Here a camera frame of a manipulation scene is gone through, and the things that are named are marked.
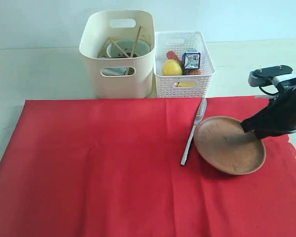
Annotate brown wooden plate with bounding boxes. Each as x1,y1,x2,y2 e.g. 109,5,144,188
193,116,266,175

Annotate orange cheese wedge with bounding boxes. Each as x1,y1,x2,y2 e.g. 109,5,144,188
178,81,196,87

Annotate white ceramic bowl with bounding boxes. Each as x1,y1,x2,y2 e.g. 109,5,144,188
107,39,150,58

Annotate blue white milk carton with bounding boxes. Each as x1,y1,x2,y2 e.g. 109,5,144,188
182,48,201,69

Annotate yellow lemon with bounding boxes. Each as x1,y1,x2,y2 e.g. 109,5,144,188
162,59,183,76

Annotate silver table knife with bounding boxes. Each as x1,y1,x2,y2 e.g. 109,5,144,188
180,97,207,166

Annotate orange carrot piece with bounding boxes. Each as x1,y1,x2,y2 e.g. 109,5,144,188
183,69,201,76

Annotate stainless steel cup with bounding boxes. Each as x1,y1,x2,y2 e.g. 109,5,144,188
99,55,127,77

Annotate red sausage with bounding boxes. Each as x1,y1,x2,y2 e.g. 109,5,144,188
166,51,181,63

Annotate white woven plastic basket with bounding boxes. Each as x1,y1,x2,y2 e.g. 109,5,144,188
153,31,215,98

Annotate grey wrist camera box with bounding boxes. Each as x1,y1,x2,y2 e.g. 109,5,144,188
248,65,296,93

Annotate red table cloth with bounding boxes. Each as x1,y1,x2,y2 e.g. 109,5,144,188
0,98,296,237

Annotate cream plastic bin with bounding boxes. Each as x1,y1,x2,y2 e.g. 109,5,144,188
79,10,155,99

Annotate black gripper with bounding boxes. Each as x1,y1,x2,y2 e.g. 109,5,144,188
241,86,296,139

